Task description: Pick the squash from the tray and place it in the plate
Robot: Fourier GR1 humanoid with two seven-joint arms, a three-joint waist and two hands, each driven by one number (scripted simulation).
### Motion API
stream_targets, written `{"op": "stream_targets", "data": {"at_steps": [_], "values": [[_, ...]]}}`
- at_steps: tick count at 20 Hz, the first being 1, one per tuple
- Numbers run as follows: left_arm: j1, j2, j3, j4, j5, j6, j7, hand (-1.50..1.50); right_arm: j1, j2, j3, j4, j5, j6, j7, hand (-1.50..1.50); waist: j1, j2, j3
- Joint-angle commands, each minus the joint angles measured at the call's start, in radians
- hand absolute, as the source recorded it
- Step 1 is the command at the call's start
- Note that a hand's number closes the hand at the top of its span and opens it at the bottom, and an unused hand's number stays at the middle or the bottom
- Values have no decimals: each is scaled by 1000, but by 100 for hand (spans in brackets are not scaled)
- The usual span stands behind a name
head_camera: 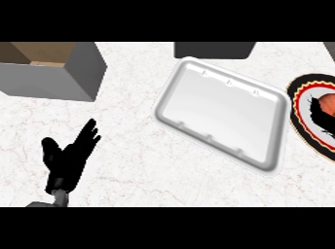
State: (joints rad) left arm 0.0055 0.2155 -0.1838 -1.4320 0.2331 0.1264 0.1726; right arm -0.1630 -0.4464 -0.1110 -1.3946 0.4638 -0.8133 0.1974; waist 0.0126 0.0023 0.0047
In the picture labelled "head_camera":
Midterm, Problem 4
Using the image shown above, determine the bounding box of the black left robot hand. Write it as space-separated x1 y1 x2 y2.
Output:
39 118 102 196

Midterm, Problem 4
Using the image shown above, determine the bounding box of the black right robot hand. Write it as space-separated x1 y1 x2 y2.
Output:
306 96 335 142

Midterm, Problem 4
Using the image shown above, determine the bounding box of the black red white plate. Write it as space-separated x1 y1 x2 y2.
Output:
286 73 335 167

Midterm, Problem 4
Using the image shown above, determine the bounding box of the white plastic tray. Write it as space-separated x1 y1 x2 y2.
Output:
153 55 291 178

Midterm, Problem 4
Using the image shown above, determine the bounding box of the grey open box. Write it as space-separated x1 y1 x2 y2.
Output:
0 41 108 103

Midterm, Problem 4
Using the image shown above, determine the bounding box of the dark grey appliance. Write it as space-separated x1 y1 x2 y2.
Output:
173 41 256 60

